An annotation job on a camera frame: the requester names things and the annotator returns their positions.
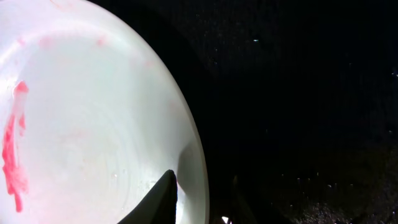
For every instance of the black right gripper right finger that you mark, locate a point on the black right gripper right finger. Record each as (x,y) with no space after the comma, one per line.
(237,209)

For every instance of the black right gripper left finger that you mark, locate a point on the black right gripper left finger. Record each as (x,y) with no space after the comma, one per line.
(159,205)

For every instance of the mint green plate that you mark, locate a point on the mint green plate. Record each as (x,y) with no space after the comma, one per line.
(91,118)

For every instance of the round black tray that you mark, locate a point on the round black tray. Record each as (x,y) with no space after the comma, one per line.
(296,98)

